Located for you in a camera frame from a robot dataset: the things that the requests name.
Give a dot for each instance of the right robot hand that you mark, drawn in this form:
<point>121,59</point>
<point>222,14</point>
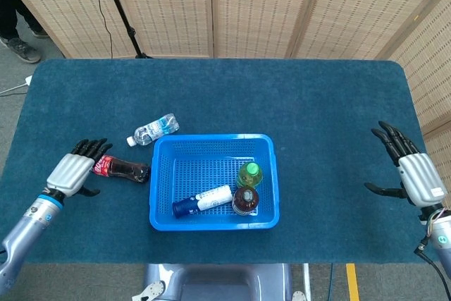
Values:
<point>421,177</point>

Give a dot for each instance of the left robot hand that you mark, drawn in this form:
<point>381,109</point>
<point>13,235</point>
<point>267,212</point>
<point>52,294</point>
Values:
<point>68,174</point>

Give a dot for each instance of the cola bottle red cap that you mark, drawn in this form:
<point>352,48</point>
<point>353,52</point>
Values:
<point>123,170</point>

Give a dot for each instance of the clear water bottle white cap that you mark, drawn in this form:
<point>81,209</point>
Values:
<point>155,128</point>

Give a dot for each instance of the white bottle blue cap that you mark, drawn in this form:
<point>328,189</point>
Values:
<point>211,198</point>

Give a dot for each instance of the green tea bottle green cap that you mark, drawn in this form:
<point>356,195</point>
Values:
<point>250,174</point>

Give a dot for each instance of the brown drink bottle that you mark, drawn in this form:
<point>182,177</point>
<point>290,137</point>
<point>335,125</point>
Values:
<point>246,200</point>

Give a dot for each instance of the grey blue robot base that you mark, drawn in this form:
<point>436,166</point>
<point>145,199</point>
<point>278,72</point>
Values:
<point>218,283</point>

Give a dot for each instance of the blue plastic basket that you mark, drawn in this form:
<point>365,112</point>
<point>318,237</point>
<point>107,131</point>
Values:
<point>158,188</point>

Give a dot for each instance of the bamboo folding screen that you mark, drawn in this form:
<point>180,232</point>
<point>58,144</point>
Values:
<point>246,5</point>
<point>431,79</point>

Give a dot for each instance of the white power adapter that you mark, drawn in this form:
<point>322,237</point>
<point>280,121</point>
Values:
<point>28,80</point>

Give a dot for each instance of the yellow floor tape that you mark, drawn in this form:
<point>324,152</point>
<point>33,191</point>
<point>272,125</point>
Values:
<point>353,283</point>

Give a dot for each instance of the dark teal table mat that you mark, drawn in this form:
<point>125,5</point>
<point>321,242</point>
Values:
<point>317,103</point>

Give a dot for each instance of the grey sneaker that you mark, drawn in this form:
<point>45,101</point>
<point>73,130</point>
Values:
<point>21,50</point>

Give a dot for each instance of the white table leg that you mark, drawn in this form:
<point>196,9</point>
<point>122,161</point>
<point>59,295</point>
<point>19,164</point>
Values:
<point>307,281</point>

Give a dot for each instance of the black tripod stand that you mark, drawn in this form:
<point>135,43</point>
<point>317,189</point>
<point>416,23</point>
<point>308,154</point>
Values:
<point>121,15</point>

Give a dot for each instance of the person's dark trouser leg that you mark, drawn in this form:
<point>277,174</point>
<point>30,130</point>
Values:
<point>10,8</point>

